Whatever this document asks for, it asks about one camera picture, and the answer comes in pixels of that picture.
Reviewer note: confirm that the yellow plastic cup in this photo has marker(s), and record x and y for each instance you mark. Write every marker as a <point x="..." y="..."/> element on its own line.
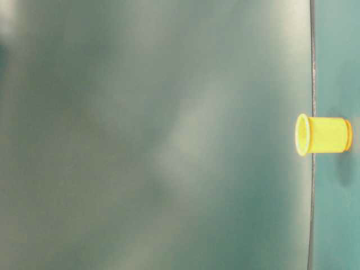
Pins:
<point x="319" y="135"/>

